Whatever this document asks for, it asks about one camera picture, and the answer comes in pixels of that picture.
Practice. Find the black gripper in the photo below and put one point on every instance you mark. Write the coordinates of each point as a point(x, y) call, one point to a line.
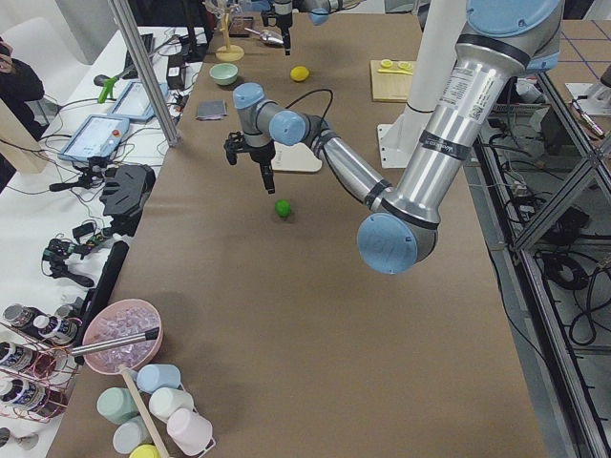
point(285, 22)
point(263, 156)

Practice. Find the green lime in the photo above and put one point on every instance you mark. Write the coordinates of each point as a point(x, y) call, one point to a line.
point(282, 208)

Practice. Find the yellow lemon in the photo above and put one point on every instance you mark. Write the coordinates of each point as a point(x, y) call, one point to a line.
point(299, 73)

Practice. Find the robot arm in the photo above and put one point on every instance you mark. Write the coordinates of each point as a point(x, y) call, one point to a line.
point(468, 53)
point(318, 11)

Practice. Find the cream rabbit tray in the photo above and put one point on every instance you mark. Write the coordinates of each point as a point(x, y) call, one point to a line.
point(295, 159)

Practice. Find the metal scoop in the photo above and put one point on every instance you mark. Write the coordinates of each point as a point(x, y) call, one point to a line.
point(269, 38)

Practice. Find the wooden banana stand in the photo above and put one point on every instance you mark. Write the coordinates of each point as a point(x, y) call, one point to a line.
point(228, 52)

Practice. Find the mint green bowl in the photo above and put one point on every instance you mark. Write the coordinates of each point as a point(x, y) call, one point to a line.
point(224, 74)

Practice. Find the grey folded cloth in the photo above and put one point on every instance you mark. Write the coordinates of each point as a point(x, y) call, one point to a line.
point(211, 110)

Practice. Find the yellow plastic knife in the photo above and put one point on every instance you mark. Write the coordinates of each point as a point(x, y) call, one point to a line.
point(390, 71)

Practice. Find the wooden cutting board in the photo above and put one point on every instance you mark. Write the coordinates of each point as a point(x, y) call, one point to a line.
point(390, 87)

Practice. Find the black device on desk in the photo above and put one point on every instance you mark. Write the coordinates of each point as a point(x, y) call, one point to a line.
point(126, 189)

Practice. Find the teach pendant tablet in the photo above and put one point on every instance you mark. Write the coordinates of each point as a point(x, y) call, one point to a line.
point(98, 136)
point(133, 103)

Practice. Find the pink bowl of ice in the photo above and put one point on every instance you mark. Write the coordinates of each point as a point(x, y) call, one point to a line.
point(122, 319)

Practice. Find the wooden cup holder stick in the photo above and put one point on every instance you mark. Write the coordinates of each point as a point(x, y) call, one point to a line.
point(126, 374)

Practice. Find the white cup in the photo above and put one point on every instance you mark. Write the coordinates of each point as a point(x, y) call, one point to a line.
point(165, 401)

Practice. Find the pink cup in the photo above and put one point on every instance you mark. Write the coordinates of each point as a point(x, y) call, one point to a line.
point(192, 433)

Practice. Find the green cup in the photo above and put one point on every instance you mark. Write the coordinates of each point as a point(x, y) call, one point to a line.
point(116, 405)

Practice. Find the grey blue cup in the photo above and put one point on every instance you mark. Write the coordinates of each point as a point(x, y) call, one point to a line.
point(130, 435)

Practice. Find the yellow cup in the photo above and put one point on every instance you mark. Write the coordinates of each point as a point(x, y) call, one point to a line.
point(145, 451)

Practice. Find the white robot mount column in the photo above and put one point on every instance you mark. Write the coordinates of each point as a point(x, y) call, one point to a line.
point(435, 60)

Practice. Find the aluminium frame post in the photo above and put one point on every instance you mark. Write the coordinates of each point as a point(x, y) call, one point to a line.
point(127, 26)

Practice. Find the green handled tool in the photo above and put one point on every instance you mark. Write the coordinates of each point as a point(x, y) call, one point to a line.
point(107, 83)

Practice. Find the copper wire bottle rack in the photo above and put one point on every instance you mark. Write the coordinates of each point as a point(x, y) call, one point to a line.
point(37, 370)

